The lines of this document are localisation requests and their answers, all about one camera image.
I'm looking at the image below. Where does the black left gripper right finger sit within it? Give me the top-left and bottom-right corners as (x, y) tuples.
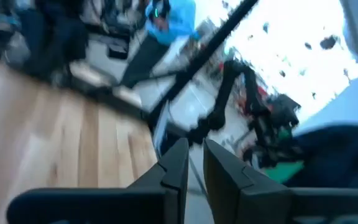
(203, 138), (358, 224)

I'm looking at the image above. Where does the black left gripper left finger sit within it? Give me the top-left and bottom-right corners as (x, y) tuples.
(6, 138), (190, 224)

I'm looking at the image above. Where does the person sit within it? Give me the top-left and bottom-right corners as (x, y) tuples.
(119, 0), (200, 90)

